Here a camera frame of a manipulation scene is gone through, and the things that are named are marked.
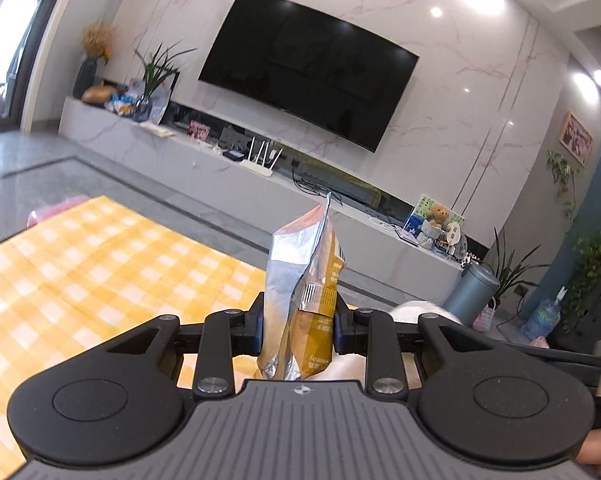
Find white round cloth pad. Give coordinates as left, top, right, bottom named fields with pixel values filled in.
left=389, top=300, right=462, bottom=324

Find silver yellow snack bag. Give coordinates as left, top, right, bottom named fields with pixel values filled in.
left=257, top=195, right=346, bottom=380

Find pink space heater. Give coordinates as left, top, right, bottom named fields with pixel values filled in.
left=529, top=336, right=550, bottom=349

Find blue water jug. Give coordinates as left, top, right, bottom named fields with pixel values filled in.
left=521, top=287, right=567, bottom=341

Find grey blue trash bin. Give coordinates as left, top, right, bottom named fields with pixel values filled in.
left=442, top=263, right=500, bottom=326

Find potted snake plant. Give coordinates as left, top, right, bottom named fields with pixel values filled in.
left=483, top=231, right=550, bottom=311

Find teddy bear figurine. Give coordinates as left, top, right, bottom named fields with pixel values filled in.
left=426, top=203, right=450, bottom=229

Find yellow checkered tablecloth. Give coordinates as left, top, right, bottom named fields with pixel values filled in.
left=0, top=196, right=266, bottom=479

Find hanging ivy plant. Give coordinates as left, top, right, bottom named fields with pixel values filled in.
left=544, top=157, right=601, bottom=330

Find white wifi router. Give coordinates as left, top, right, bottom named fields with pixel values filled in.
left=240, top=138, right=283, bottom=178

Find white marble tv console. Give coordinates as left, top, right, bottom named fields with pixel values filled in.
left=58, top=98, right=461, bottom=304

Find green plant in glass vase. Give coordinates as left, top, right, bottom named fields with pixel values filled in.
left=133, top=42, right=196, bottom=122

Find dark vase dried flowers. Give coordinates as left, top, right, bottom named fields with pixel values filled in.
left=73, top=21, right=114, bottom=100

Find framed wall picture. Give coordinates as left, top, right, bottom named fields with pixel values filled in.
left=559, top=112, right=593, bottom=167

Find black wall television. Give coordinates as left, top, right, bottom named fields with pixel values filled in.
left=200, top=0, right=419, bottom=152

